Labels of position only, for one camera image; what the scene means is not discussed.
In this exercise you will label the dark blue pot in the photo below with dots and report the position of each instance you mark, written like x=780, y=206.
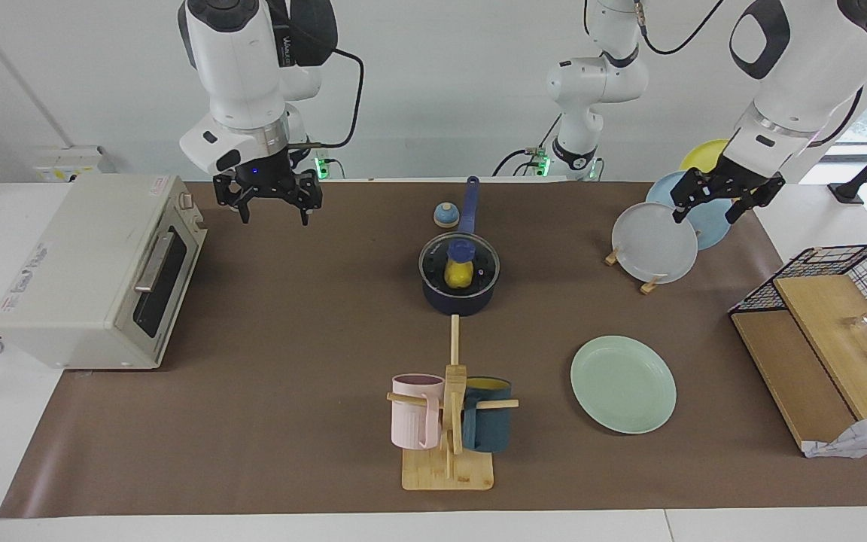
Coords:
x=463, y=305

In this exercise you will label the white socket box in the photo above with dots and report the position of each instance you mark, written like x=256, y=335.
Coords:
x=65, y=162

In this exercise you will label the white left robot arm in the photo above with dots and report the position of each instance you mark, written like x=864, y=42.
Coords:
x=802, y=68

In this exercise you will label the dark wooden board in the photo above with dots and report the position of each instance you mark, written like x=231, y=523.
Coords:
x=795, y=376

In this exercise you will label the light wooden board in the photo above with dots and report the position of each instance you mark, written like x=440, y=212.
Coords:
x=832, y=331

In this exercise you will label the yellow plate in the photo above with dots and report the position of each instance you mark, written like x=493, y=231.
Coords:
x=704, y=156

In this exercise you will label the grey plate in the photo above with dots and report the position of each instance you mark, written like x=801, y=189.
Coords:
x=653, y=245

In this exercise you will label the pink mug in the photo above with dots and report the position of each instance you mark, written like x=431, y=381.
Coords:
x=412, y=418

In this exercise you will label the light blue plate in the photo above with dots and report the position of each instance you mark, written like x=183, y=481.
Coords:
x=712, y=226

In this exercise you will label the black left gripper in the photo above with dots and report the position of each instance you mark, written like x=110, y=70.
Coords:
x=731, y=179

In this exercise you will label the green plate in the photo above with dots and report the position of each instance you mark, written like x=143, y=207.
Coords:
x=622, y=384

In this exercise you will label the wooden mug rack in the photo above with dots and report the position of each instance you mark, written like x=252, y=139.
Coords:
x=448, y=470

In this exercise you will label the beige toaster oven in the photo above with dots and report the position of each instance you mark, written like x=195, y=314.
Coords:
x=72, y=271

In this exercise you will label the brown table mat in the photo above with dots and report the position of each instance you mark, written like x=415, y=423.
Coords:
x=290, y=452

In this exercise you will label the wooden plate rack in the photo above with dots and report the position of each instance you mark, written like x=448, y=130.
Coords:
x=650, y=286

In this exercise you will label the yellow potato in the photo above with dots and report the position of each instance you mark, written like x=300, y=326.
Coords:
x=459, y=277

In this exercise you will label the dark teal mug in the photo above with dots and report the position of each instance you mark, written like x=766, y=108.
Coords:
x=490, y=429

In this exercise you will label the white checkered cloth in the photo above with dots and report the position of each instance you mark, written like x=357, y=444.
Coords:
x=866, y=436

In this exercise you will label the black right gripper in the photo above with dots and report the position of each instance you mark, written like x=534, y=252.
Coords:
x=264, y=177

